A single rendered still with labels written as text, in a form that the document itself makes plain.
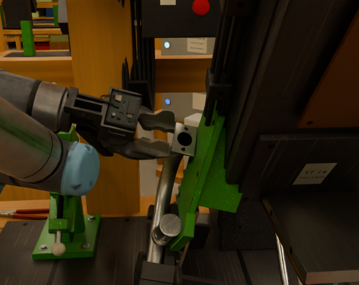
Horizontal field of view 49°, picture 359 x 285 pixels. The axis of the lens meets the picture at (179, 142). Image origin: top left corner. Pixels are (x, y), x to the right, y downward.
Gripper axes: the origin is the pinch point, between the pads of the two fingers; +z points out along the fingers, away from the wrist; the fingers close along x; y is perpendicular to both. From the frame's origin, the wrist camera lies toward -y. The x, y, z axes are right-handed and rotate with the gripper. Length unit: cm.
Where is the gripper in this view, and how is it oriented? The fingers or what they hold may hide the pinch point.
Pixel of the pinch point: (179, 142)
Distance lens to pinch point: 70.3
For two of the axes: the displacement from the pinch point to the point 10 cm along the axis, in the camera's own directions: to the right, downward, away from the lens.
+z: 9.6, 2.3, 1.7
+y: 2.5, -3.6, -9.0
